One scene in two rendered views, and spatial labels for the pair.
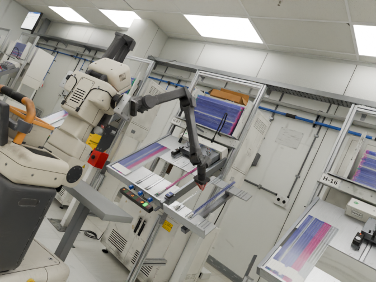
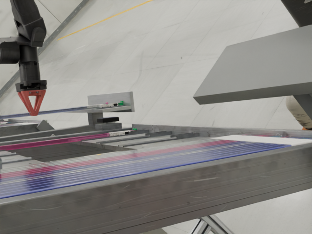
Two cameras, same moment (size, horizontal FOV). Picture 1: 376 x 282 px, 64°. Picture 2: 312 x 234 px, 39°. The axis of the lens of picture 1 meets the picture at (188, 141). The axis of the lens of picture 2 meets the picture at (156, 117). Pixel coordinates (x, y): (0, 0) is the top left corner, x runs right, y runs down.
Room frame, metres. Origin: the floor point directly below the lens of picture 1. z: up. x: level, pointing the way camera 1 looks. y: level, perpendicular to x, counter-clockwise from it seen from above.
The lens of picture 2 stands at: (3.05, 0.61, 1.21)
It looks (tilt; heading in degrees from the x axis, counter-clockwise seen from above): 24 degrees down; 209
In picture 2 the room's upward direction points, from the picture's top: 44 degrees counter-clockwise
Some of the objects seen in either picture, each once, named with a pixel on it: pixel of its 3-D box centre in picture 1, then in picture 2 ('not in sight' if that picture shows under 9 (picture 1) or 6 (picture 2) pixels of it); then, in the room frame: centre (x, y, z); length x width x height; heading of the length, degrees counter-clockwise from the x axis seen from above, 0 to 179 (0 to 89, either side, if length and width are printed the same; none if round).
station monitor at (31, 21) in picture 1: (33, 23); not in sight; (5.61, 3.59, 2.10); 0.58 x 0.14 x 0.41; 51
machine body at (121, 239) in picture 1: (159, 238); not in sight; (2.78, -0.16, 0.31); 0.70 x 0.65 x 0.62; 51
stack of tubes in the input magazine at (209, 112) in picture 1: (216, 115); not in sight; (2.64, -0.13, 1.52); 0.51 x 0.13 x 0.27; 51
